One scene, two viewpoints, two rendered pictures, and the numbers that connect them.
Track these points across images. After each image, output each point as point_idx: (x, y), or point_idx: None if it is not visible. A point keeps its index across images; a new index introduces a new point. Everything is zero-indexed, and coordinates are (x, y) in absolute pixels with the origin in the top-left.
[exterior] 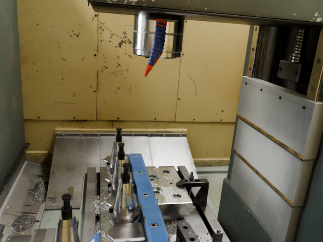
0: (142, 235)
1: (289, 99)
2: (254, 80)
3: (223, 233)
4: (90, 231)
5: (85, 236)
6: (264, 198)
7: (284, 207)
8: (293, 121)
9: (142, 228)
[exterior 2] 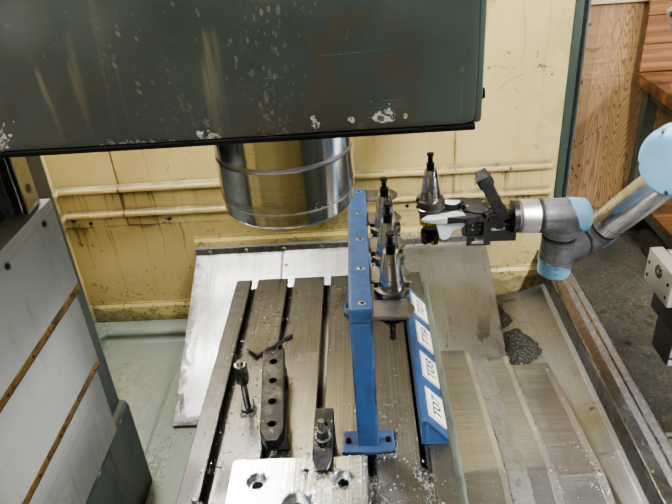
0: (370, 213)
1: (21, 244)
2: None
3: (189, 466)
4: (442, 482)
5: (450, 471)
6: (74, 457)
7: (92, 389)
8: (44, 265)
9: (368, 218)
